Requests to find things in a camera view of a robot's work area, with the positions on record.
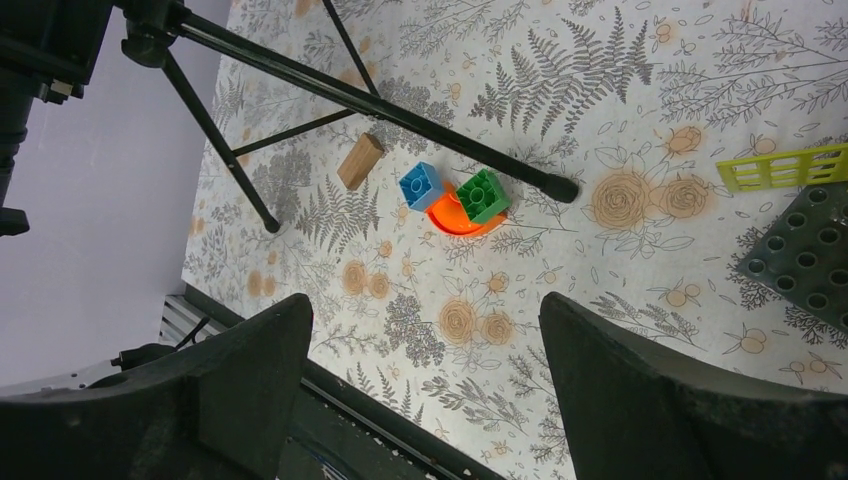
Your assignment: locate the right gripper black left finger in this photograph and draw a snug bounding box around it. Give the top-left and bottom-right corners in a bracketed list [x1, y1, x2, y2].
[1, 294, 313, 479]

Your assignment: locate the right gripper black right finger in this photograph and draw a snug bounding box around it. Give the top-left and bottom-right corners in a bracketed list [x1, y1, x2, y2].
[539, 292, 847, 479]

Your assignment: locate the black music stand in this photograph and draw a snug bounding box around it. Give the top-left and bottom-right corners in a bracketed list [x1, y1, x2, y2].
[1, 0, 579, 233]

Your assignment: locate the green toy brick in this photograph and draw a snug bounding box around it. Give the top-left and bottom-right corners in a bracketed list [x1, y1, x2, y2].
[456, 169, 512, 224]

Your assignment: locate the wooden block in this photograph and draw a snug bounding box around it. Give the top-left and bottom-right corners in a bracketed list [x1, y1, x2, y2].
[337, 133, 384, 191]

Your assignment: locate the blue toy brick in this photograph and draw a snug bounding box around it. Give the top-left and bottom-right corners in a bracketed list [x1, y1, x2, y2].
[398, 162, 445, 212]

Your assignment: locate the lime green fence piece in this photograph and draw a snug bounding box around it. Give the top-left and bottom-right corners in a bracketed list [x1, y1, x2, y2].
[716, 143, 847, 193]

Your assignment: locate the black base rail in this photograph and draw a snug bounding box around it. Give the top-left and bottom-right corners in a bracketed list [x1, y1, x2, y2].
[184, 287, 497, 479]

